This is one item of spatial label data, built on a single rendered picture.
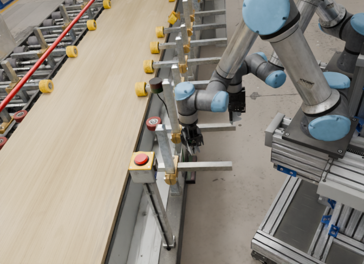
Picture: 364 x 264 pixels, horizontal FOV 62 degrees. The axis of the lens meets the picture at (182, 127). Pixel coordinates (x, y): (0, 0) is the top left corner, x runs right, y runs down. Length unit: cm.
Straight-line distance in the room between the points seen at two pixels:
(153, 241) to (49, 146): 70
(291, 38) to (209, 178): 169
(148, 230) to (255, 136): 152
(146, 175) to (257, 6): 56
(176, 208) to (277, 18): 94
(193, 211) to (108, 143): 97
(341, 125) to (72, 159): 114
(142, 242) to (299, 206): 102
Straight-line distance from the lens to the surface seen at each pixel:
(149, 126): 153
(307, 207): 204
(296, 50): 89
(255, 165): 248
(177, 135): 150
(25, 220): 141
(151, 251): 144
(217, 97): 105
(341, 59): 164
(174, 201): 145
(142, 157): 92
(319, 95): 97
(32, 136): 179
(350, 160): 127
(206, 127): 153
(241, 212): 222
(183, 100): 108
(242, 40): 105
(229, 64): 110
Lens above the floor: 188
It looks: 41 degrees down
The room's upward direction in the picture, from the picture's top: 11 degrees counter-clockwise
